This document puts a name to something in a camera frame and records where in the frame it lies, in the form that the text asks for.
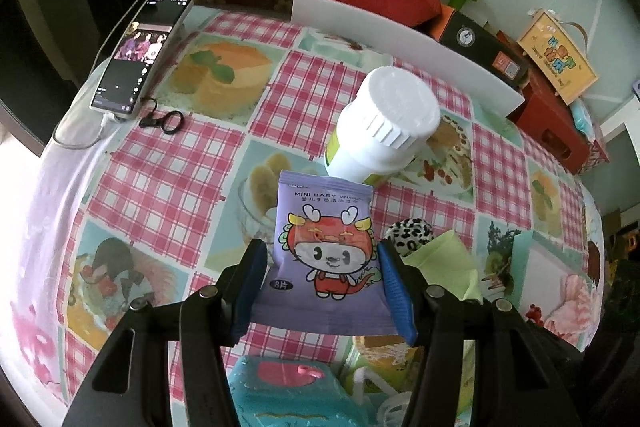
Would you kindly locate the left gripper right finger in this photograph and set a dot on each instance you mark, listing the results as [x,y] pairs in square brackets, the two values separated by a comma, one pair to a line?
[405,293]

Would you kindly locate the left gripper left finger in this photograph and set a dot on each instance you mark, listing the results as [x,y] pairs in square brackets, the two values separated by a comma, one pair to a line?
[238,287]

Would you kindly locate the green tissue packet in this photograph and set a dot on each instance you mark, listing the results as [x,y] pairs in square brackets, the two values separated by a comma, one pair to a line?
[445,261]

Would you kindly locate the purple baby wipes packet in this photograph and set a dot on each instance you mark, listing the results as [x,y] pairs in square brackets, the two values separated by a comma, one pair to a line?
[326,277]

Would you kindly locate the teal plastic toy case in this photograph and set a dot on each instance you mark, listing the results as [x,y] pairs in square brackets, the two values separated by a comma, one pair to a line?
[275,392]

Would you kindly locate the checkered food print tablecloth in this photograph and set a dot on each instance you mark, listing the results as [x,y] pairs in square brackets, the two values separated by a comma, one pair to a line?
[114,210]

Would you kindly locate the white pill bottle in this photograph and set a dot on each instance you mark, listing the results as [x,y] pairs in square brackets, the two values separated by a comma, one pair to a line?
[380,131]

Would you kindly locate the smartphone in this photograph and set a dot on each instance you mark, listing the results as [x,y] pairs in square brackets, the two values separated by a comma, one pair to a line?
[130,68]

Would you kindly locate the white foam board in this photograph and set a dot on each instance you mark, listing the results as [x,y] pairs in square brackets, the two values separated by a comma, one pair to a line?
[411,46]

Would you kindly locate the black box with gauge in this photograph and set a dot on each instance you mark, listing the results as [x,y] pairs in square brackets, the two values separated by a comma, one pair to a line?
[459,33]

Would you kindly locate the red box with handle cutout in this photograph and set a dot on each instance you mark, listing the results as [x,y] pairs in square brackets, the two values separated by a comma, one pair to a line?
[545,118]

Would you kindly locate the wooden sign with handle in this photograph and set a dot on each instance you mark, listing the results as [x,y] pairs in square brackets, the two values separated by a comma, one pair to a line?
[559,50]

